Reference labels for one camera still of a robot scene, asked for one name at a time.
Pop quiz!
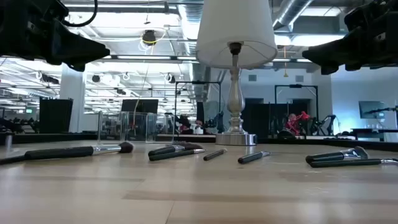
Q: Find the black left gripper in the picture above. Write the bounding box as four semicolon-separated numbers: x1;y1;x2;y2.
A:
0;0;111;73

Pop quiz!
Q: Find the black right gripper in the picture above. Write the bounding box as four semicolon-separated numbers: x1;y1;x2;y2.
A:
302;0;398;76

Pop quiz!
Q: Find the white-tipped large makeup brush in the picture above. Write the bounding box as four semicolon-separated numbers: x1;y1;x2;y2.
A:
305;146;369;165

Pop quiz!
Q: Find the large black powder brush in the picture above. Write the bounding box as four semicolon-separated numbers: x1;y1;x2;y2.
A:
24;141;135;161

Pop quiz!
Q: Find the long thin black makeup brush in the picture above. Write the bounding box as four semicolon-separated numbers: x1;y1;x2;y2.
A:
309;157;398;169

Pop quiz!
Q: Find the black fan makeup brush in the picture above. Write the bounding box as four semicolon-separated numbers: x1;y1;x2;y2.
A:
147;141;205;157

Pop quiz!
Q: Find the black partition panel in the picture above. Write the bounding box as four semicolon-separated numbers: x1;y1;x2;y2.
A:
39;98;74;134

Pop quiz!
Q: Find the red machine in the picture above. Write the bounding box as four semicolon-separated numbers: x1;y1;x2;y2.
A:
285;111;312;135

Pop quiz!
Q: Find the black monitor screen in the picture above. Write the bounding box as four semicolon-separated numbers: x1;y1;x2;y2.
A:
121;99;159;114

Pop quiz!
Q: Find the dark background table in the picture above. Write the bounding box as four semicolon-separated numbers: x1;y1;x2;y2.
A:
351;127;398;142

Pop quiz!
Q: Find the small black cosmetic pencil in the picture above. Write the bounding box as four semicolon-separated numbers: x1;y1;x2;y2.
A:
203;148;228;162

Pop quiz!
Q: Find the black metal stand frame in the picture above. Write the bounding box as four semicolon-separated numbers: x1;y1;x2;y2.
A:
174;80;222;131
274;84;319;131

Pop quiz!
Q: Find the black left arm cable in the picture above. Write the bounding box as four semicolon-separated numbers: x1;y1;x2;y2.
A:
62;0;99;28

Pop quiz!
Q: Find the wall-mounted screen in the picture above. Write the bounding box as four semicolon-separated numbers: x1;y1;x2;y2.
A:
358;100;386;119

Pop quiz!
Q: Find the black overhead camera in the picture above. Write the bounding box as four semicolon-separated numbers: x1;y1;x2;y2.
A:
141;29;157;46

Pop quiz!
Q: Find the silver metal post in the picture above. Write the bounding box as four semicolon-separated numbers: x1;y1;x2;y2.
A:
4;131;14;153

